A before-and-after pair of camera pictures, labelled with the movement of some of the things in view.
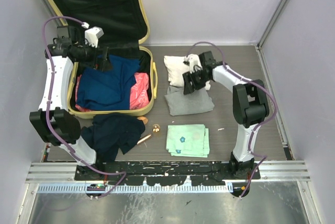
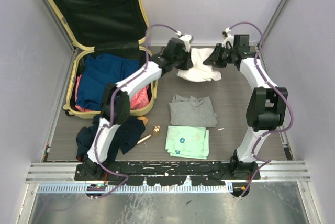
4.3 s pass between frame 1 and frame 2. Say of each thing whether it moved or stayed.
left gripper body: moved
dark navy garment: stayed
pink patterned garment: stayed
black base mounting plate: stayed
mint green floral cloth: stayed
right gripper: moved
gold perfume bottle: stayed
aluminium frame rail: stayed
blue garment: stayed
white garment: moved
